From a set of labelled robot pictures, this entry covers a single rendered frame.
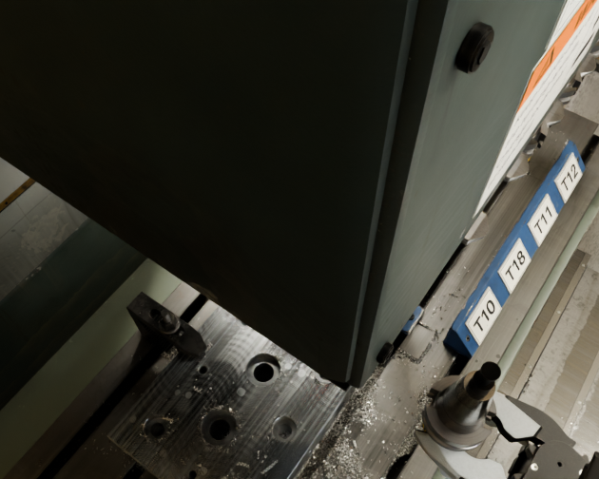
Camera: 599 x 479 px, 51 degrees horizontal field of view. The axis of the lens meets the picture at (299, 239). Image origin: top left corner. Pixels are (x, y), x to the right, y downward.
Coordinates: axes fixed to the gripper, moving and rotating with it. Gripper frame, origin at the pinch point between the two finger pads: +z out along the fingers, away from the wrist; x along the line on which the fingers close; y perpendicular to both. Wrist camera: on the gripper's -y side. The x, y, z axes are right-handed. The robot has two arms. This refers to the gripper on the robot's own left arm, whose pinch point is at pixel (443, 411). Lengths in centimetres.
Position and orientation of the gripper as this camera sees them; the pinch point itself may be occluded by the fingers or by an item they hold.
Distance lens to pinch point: 62.7
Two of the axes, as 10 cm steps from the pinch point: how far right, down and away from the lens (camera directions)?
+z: -8.1, -5.0, 3.0
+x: 5.8, -7.0, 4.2
